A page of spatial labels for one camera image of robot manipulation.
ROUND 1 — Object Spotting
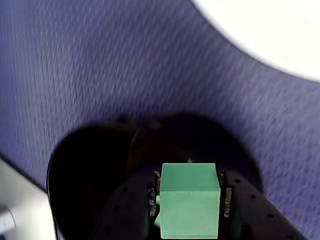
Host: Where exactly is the blue woven cloth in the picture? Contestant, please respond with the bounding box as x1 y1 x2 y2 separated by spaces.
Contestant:
0 0 320 240

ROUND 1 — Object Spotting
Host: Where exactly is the white round plate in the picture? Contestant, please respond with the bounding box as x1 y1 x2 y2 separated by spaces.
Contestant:
191 0 320 83

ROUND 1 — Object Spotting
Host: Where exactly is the black round bowl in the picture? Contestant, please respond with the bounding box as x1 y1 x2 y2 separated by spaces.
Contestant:
46 112 266 240

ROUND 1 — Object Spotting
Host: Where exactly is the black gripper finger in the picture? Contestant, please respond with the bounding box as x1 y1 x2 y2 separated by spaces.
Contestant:
219 172 308 240
88 171 162 240

